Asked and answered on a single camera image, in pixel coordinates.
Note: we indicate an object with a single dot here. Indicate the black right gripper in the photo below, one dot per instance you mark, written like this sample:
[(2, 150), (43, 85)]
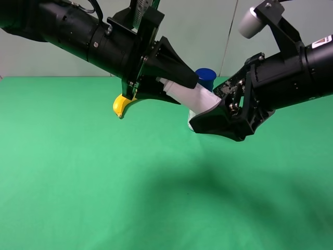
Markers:
[(253, 93)]

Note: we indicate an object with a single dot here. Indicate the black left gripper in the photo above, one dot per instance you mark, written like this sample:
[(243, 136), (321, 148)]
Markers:
[(118, 50)]

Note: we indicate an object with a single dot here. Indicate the white bottle with brush cap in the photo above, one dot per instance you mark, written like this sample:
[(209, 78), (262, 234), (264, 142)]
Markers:
[(197, 100)]

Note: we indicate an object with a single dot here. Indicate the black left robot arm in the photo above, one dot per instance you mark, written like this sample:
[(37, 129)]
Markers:
[(66, 24)]

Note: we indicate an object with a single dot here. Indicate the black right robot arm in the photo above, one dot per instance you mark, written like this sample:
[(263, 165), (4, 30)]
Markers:
[(320, 64)]

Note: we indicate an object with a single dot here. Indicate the blue and white spray can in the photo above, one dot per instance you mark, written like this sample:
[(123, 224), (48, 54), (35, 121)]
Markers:
[(206, 79)]

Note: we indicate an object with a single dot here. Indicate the yellow banana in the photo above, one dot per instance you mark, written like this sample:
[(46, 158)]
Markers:
[(120, 103)]

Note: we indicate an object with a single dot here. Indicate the green tablecloth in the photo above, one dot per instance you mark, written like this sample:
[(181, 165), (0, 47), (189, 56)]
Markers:
[(75, 176)]

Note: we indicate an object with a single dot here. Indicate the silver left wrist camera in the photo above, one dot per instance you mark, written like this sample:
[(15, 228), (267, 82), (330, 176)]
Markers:
[(137, 10)]

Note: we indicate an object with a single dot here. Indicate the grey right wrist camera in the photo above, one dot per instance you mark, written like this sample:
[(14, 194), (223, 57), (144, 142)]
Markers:
[(250, 24)]

